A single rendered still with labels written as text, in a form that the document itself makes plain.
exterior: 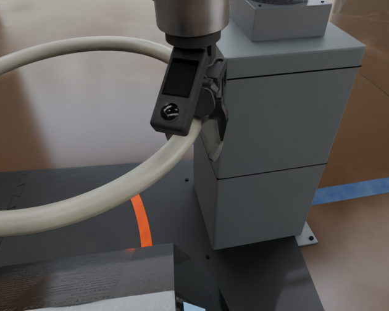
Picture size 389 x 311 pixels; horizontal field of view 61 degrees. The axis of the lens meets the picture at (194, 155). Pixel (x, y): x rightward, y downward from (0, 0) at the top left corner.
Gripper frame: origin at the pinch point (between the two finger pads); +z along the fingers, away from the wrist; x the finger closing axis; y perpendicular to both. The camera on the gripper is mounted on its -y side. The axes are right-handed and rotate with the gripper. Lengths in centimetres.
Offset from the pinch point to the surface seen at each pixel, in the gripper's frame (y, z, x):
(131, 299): -22.9, 3.9, 1.4
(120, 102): 132, 88, 97
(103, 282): -19.6, 9.6, 8.5
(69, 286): -21.4, 9.6, 13.0
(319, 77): 51, 11, -21
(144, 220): 41, 84, 39
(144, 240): 31, 83, 35
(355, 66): 56, 9, -30
